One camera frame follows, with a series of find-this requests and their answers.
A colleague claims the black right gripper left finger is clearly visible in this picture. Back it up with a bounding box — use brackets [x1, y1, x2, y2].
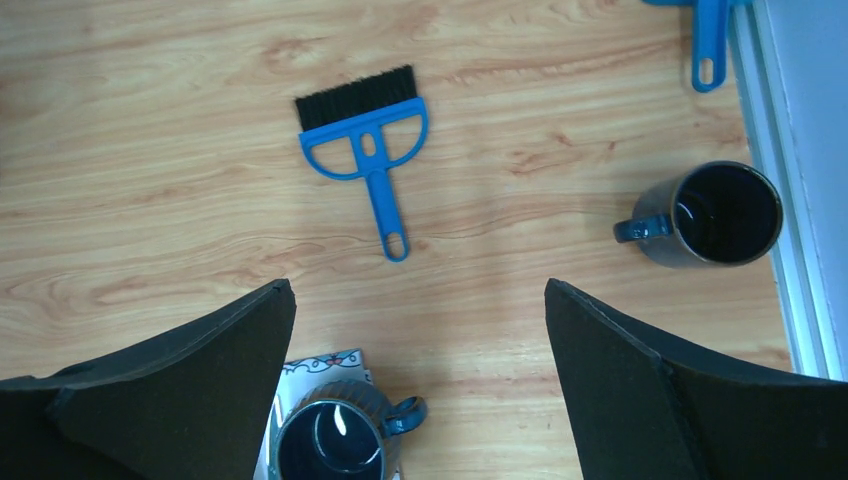
[1, 279, 296, 479]

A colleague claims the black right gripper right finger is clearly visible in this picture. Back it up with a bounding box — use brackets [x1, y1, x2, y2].
[545, 279, 847, 479]

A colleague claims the white patterned placemat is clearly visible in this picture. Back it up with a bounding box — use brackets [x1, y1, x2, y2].
[254, 349, 401, 479]

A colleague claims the blue hand brush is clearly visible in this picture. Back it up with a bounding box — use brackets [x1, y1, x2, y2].
[294, 64, 430, 262]

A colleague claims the blue dustpan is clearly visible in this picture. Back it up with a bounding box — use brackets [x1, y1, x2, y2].
[645, 0, 752, 93]

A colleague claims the dark blue mug far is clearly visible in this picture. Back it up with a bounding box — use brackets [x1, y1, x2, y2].
[613, 161, 783, 268]

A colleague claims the dark blue mug near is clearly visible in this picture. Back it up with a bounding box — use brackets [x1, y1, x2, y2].
[270, 379, 428, 479]

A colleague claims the dark blue mug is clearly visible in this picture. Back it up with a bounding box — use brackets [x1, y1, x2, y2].
[270, 379, 428, 479]
[613, 161, 783, 268]

